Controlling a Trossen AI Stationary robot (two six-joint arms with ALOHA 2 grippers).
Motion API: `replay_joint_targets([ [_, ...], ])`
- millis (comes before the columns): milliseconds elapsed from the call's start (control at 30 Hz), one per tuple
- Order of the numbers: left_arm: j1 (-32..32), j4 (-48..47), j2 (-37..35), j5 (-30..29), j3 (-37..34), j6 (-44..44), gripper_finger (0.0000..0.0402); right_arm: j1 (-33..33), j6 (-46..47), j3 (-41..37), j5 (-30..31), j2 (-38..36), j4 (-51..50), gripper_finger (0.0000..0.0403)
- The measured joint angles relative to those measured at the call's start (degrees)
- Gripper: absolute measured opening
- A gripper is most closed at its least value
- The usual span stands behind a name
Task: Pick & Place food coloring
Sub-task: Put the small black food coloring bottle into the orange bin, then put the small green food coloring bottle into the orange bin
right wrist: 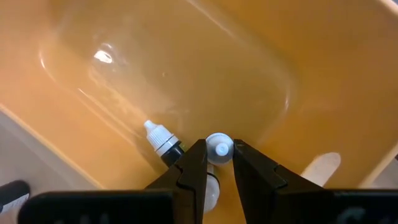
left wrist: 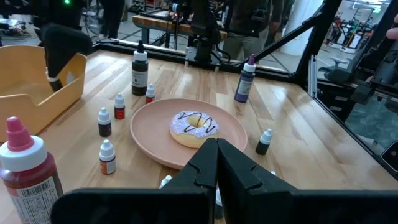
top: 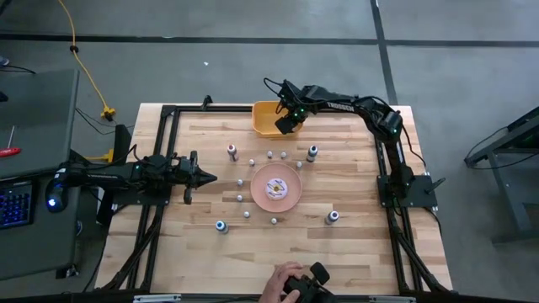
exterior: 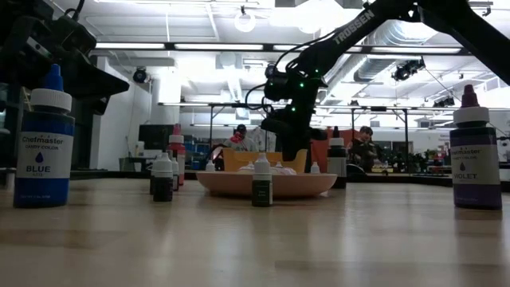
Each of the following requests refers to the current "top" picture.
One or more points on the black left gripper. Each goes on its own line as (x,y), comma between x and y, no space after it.
(187,174)

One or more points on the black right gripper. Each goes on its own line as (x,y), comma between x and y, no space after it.
(295,101)

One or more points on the large blue food coloring bottle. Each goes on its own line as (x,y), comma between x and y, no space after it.
(220,226)

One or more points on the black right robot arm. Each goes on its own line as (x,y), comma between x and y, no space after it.
(349,108)

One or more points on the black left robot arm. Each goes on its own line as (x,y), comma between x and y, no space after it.
(105,177)

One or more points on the yellow plastic basket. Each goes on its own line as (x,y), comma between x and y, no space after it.
(263,118)

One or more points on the pink plate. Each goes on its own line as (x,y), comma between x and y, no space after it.
(261,198)

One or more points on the frosted toy donut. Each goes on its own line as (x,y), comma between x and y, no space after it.
(269,191)

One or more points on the black power box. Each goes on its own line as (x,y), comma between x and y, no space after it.
(122,141)

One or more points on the person's hand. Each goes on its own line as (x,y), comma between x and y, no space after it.
(280,280)

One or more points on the black handheld controller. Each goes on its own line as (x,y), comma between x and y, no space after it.
(309,288)

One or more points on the black lit computer mouse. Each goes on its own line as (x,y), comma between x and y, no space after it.
(52,202)

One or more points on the grey side desk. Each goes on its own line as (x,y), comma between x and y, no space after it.
(38,118)

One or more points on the backlit keyboard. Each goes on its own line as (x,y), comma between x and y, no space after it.
(14,206)

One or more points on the grey metal table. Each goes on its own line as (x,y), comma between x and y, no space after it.
(511,193)

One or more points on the person's shoe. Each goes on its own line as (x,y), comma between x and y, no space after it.
(2,61)

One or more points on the black aluminium table frame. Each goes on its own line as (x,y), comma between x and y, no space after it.
(219,108)

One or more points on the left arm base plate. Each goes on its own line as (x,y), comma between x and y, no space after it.
(126,198)

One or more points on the silver metal bracket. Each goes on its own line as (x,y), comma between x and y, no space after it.
(391,299)
(156,298)

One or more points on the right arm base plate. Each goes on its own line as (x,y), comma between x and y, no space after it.
(421,189)

